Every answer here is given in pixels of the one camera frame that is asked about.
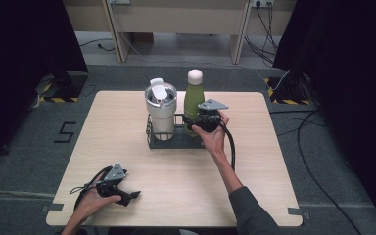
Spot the long black floor cable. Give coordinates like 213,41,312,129
268,109,364,235

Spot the person's left hand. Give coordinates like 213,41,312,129
74,187,122,218

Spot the black wire rack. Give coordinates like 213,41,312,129
145,112,211,151

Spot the short black floor cable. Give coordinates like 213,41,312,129
78,37,116,53

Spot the black stand base striped tape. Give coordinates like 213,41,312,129
39,71,89,104
264,75,311,106

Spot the light wooden desk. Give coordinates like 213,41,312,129
61,0,299,66

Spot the white wall socket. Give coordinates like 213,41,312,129
252,0,276,8

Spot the black curtain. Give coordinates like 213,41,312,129
272,0,376,231
0,0,89,170

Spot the person's right hand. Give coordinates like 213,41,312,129
191,111,230,160

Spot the grey tape strip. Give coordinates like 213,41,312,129
40,202,65,213
287,207,311,220

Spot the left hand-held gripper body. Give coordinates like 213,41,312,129
95,162,128,199

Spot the right hand-held gripper cable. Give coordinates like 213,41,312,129
219,121,237,172

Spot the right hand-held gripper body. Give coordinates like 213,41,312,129
191,98,229,133

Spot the bundle of black cables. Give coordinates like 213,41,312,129
244,0,281,67

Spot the green bottle with white cap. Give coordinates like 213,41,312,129
182,69,207,137

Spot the white insulated tumbler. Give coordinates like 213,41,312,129
144,77,178,142

